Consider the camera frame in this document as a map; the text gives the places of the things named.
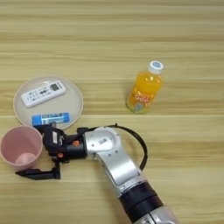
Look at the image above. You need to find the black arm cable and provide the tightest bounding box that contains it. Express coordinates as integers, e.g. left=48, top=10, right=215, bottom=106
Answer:
left=77, top=123, right=149, bottom=172

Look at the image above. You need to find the small black box white label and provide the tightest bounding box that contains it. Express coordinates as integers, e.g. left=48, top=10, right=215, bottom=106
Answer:
left=43, top=125, right=67, bottom=158

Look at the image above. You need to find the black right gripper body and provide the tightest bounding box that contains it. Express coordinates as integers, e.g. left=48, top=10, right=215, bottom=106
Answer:
left=51, top=127, right=88, bottom=180

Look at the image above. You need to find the white remote control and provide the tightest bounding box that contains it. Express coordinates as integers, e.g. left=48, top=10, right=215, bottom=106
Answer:
left=20, top=80, right=67, bottom=109

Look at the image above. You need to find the orange juice bottle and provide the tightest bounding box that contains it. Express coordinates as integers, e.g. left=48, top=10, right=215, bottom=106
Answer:
left=125, top=60, right=165, bottom=115

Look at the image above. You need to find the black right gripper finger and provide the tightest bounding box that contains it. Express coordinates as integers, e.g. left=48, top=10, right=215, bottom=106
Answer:
left=15, top=168, right=56, bottom=181
left=36, top=123, right=57, bottom=134

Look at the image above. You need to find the pink plastic cup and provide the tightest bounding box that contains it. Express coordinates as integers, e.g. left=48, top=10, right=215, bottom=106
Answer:
left=0, top=125, right=45, bottom=172

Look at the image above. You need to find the blue glue stick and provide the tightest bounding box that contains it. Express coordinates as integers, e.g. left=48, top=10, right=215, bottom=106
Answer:
left=31, top=112, right=71, bottom=127

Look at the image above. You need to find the round beige plate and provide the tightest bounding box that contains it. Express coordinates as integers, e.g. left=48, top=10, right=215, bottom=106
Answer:
left=12, top=75, right=85, bottom=131

